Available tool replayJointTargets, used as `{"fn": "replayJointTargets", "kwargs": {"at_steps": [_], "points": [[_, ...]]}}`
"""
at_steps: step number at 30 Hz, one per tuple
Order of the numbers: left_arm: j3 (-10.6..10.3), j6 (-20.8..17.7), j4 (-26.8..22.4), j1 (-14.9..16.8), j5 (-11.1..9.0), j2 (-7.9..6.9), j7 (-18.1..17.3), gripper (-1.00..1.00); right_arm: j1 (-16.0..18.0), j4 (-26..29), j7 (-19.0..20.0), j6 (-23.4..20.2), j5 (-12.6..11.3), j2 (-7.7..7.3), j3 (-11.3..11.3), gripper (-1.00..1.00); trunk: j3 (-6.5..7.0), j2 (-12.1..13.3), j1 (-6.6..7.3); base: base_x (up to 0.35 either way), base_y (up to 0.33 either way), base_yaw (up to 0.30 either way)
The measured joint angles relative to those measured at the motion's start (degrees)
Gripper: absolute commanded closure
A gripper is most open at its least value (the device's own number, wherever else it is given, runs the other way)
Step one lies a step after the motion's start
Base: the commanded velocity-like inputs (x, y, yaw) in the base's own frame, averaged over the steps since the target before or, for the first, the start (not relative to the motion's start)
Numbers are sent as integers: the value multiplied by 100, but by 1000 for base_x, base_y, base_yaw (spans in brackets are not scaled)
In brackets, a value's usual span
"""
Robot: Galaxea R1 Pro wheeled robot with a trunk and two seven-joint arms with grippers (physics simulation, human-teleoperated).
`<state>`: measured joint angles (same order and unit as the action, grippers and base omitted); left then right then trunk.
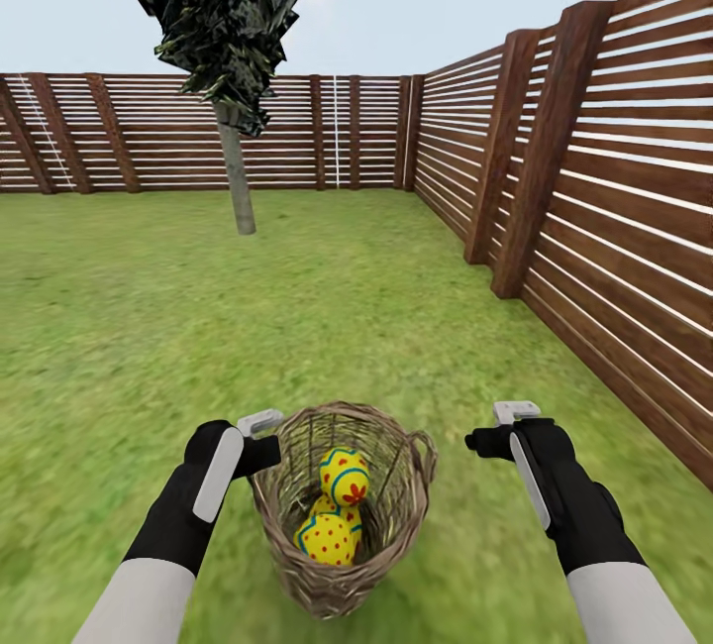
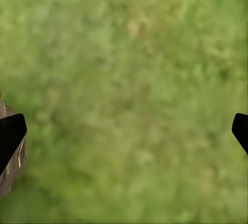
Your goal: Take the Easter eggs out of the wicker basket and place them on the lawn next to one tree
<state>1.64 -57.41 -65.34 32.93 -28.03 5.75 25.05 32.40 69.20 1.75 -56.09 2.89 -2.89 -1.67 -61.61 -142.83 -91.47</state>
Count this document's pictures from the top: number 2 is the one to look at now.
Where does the wicker basket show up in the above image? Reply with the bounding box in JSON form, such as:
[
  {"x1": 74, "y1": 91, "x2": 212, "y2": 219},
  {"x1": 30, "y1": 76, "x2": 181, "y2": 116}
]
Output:
[{"x1": 0, "y1": 100, "x2": 27, "y2": 200}]

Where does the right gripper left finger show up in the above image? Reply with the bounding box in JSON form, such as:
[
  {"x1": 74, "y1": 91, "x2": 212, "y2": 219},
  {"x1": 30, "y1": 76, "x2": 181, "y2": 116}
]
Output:
[{"x1": 0, "y1": 113, "x2": 27, "y2": 175}]

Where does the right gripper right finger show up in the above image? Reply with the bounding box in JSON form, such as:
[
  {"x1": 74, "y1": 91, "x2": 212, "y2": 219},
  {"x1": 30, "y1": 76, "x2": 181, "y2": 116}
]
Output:
[{"x1": 232, "y1": 113, "x2": 248, "y2": 154}]

